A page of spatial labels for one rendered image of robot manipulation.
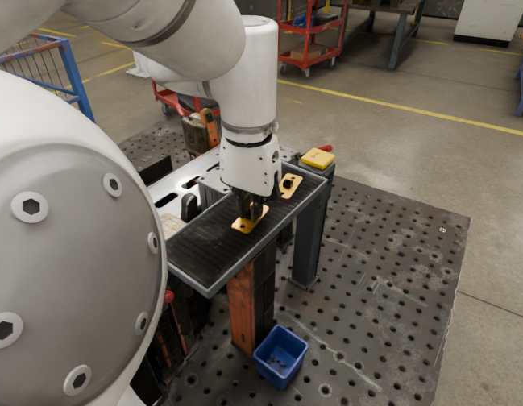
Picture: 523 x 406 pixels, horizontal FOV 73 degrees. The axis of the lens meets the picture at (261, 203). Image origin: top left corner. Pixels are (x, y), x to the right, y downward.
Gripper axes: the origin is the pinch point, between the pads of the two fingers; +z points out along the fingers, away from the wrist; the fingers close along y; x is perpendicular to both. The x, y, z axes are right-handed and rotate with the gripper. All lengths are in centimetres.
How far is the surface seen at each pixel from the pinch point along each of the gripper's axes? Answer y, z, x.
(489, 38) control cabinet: -59, 108, -632
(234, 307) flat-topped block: 3.0, 29.7, 3.3
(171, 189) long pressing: 34.8, 18.6, -14.8
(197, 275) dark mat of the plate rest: 0.6, 2.5, 16.1
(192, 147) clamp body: 48, 22, -41
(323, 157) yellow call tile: -4.6, 2.5, -26.7
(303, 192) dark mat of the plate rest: -5.8, 2.5, -11.9
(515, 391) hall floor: -92, 119, -68
